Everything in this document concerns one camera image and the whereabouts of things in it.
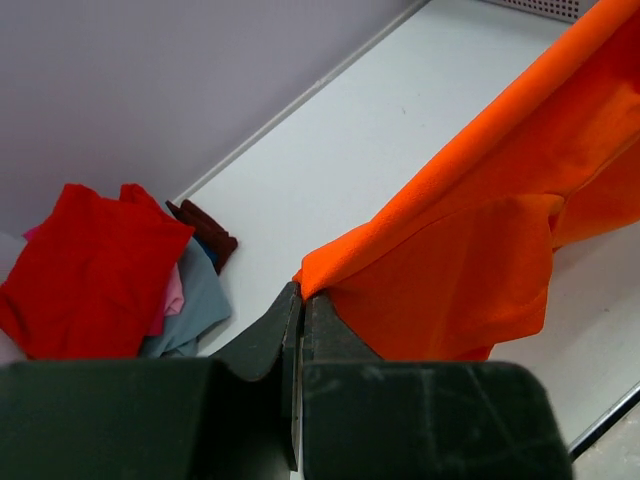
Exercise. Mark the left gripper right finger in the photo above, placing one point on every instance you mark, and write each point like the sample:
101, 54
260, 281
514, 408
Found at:
367, 418

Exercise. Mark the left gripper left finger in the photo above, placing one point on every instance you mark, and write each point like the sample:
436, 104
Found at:
232, 415

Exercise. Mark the orange t-shirt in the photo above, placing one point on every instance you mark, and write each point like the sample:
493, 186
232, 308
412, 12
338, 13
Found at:
461, 258

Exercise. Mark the folded light blue t-shirt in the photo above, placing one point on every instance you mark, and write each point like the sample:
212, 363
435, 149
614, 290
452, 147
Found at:
205, 305

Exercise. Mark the folded maroon t-shirt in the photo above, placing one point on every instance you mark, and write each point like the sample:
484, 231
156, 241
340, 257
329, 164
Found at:
218, 243

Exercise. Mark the folded red t-shirt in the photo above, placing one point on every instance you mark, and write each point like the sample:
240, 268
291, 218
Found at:
80, 203

